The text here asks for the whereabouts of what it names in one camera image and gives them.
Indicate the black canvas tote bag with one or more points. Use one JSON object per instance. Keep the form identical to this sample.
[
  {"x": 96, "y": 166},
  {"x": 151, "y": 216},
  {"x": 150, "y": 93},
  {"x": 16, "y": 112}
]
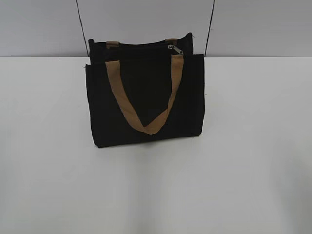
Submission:
[{"x": 109, "y": 126}]

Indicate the tan front bag handle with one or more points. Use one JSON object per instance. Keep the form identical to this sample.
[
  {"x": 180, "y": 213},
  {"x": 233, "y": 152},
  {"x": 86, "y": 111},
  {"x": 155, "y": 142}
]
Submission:
[{"x": 145, "y": 89}]

